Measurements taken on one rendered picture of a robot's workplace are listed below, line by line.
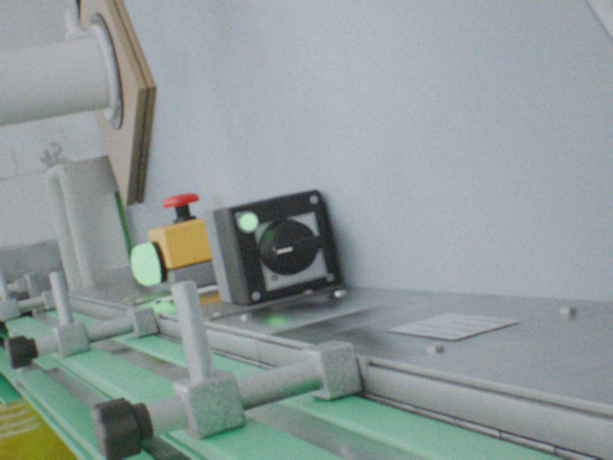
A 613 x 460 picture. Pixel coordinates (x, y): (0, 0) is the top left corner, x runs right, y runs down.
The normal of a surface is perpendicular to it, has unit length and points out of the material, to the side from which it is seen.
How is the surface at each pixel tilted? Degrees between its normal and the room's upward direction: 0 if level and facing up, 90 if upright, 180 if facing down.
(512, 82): 0
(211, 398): 90
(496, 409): 0
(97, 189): 90
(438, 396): 0
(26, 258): 90
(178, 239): 90
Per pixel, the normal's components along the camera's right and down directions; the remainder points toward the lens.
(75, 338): 0.35, -0.02
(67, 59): 0.25, -0.36
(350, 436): -0.21, -0.98
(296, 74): -0.91, 0.22
